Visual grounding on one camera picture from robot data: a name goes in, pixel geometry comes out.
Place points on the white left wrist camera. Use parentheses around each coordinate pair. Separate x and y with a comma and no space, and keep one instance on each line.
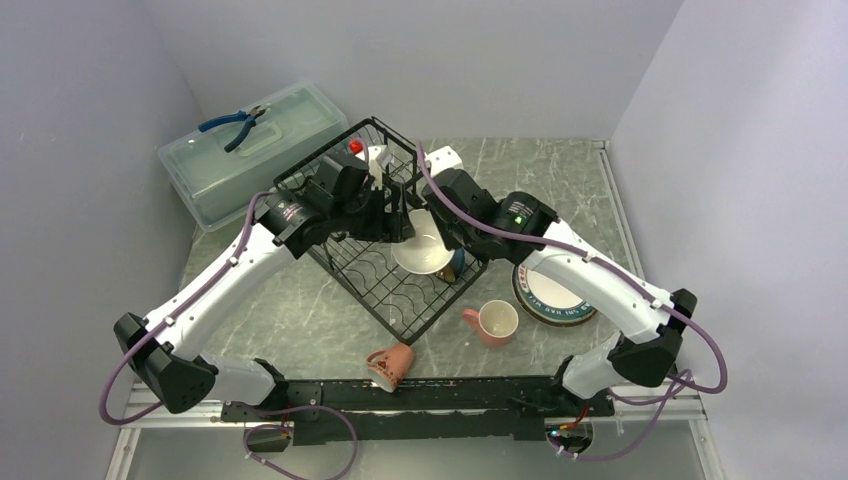
(377,158)

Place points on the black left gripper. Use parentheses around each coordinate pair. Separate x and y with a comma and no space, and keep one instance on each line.
(388,226)

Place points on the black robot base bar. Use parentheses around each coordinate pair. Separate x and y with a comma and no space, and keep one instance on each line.
(519,407)

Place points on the white ceramic bowl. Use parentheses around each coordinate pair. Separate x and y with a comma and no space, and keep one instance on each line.
(424,253)

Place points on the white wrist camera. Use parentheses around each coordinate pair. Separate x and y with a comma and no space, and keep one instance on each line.
(444,158)
(377,158)

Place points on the dark blue tan bowl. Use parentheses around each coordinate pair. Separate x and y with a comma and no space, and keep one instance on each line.
(451,272)

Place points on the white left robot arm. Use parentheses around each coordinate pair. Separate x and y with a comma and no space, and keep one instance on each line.
(164,347)

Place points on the black wire dish rack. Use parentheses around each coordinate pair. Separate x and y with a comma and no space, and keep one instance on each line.
(405,304)

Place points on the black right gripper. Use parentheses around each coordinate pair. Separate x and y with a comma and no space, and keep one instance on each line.
(446,235)

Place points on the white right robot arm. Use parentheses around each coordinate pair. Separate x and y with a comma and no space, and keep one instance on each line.
(526,232)

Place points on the clear plastic storage box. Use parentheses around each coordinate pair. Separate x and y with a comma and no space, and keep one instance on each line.
(216,171)

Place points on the large pink mug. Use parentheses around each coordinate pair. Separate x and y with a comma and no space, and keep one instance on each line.
(496,322)

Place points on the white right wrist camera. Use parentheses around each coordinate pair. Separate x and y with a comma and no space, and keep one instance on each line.
(444,158)

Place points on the small pink mug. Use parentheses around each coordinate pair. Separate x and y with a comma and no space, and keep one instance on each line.
(388,367)

